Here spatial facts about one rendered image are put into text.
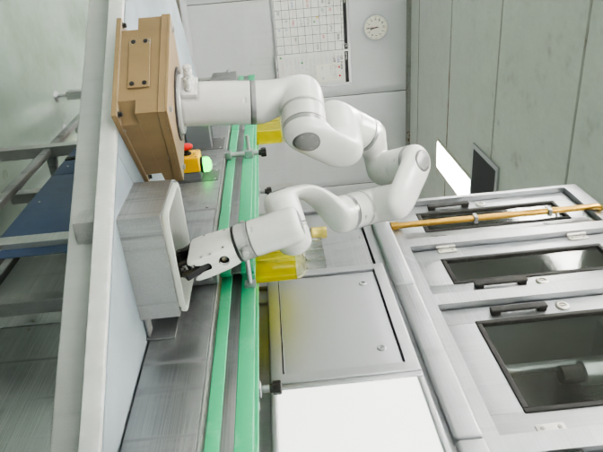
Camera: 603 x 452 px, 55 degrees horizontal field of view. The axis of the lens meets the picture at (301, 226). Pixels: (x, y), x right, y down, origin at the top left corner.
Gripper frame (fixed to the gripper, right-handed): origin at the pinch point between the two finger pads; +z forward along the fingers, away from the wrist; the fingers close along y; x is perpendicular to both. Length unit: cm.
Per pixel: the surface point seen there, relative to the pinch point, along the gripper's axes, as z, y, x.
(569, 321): -82, 12, -59
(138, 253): 0.6, -7.8, 9.0
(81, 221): 7.4, -6.6, 18.2
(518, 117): -166, 280, -130
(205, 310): -2.5, 0.4, -13.2
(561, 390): -69, -11, -54
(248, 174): -13, 57, -10
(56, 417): 15.3, -32.5, -1.5
